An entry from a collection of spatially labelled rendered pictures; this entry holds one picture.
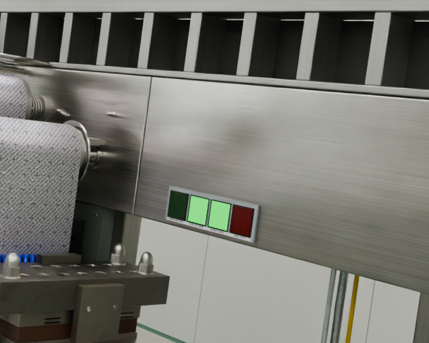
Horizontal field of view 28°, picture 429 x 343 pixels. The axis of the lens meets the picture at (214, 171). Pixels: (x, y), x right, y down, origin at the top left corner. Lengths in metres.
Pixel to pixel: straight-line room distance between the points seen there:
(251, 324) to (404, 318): 0.98
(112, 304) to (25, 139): 0.38
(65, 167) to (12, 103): 0.26
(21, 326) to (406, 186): 0.74
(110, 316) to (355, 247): 0.52
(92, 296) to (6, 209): 0.26
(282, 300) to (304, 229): 3.13
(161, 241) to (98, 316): 3.64
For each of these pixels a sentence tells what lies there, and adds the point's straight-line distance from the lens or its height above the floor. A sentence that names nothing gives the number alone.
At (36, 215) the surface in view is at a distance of 1.81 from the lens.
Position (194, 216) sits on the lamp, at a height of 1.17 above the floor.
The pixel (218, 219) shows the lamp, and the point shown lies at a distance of 1.64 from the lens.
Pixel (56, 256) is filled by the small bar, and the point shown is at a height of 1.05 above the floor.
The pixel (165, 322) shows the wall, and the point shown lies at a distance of 5.30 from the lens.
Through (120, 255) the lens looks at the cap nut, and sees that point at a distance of 1.85.
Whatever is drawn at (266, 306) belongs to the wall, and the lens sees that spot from 4.70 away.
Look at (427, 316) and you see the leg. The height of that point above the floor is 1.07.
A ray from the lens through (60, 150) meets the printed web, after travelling 1.82.
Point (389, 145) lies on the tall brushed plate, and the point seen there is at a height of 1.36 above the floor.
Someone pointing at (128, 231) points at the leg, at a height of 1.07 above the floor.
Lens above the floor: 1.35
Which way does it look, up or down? 3 degrees down
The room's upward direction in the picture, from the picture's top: 8 degrees clockwise
